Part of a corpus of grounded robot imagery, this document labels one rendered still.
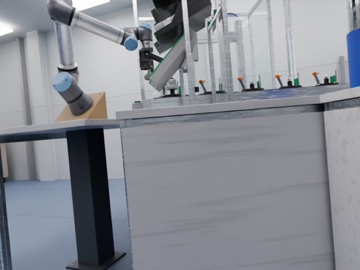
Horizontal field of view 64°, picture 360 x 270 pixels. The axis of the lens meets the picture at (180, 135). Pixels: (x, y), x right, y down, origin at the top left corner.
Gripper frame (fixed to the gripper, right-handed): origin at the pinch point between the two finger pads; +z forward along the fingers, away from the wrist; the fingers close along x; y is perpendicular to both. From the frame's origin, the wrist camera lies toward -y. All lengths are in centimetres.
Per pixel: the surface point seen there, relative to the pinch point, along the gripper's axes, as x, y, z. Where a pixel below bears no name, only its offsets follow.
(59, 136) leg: -24, 65, 27
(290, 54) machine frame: -60, -118, -26
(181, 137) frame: 75, -7, 33
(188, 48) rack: 53, -15, -4
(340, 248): 80, -58, 75
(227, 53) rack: 53, -31, -1
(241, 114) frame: 74, -29, 26
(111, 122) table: 32.5, 22.4, 23.2
